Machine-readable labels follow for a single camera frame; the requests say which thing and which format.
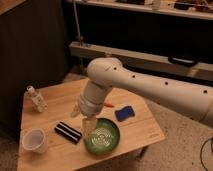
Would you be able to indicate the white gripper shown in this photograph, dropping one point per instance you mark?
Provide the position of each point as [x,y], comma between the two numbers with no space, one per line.
[90,103]

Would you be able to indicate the metal stand pole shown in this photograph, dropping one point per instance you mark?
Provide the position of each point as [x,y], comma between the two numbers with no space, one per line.
[79,36]

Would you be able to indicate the wooden table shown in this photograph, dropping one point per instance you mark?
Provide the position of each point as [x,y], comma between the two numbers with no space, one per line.
[137,132]

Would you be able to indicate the upper shelf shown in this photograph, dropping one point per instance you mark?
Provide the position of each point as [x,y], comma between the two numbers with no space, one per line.
[153,7]

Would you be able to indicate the long grey case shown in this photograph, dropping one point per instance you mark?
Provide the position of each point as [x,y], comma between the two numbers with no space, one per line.
[150,62]

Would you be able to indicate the clear plastic bottle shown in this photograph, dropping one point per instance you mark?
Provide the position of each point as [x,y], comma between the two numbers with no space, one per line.
[37,99]

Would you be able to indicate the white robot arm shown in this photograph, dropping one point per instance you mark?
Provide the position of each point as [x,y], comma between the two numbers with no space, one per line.
[192,100]

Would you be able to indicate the black white striped block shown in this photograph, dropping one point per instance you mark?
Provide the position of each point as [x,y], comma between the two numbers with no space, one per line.
[68,132]

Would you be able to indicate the blue sponge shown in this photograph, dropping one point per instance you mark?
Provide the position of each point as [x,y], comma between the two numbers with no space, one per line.
[124,113]

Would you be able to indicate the green patterned bowl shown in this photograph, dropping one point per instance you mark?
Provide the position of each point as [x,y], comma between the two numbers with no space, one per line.
[104,138]

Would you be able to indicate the black case handle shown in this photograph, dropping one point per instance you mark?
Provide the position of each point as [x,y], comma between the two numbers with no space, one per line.
[182,62]

